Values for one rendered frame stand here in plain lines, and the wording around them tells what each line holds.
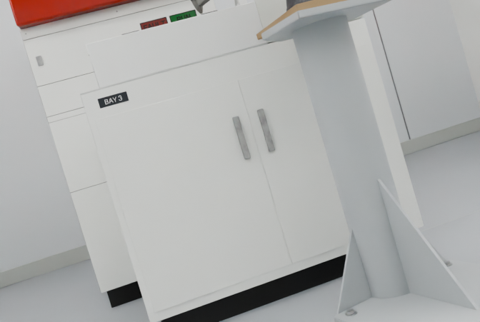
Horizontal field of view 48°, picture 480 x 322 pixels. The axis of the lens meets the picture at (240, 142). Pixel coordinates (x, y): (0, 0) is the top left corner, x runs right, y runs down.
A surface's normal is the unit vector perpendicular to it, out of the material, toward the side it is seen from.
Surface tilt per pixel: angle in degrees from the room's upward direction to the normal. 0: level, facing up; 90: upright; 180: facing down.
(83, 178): 90
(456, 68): 90
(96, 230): 90
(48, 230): 90
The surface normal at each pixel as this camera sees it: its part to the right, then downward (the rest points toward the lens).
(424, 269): -0.87, 0.28
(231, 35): 0.18, -0.02
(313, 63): -0.61, 0.21
